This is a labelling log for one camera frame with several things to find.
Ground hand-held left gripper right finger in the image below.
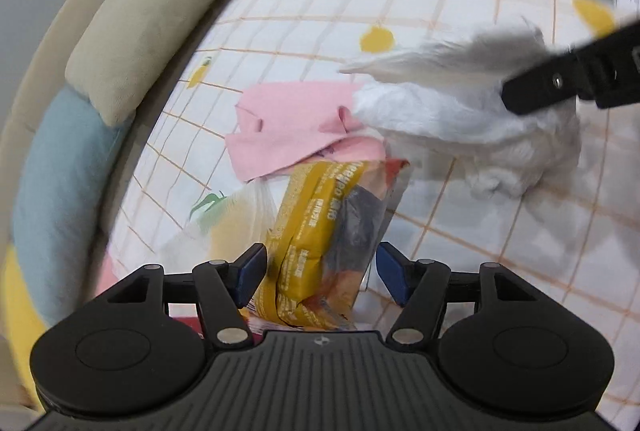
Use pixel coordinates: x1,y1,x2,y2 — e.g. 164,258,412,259
375,242,551,346

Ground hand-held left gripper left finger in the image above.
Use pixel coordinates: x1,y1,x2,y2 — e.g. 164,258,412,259
94,243,268,353

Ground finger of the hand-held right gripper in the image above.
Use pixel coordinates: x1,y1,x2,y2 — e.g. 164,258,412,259
501,17,640,116

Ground yellow snack packet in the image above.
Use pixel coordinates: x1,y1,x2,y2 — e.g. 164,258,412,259
247,158,411,332

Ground white plastic bag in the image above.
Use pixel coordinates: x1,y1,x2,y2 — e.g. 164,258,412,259
340,23,584,200

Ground translucent bag yellow contents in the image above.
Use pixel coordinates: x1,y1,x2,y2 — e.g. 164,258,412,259
160,183,279,273

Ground white crumpled plastic bags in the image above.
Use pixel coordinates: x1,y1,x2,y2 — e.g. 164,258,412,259
352,81,506,147

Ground pink cloth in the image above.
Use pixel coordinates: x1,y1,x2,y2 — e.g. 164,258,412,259
225,81,389,184

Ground light blue pillow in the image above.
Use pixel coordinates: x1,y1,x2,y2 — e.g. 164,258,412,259
12,86,132,328

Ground yellow pillow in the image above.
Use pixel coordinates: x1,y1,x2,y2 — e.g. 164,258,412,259
0,251,52,353

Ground checked tablecloth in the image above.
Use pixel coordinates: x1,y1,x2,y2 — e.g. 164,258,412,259
95,0,640,412

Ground grey-green pillow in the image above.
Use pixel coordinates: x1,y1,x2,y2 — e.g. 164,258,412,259
65,0,292,128

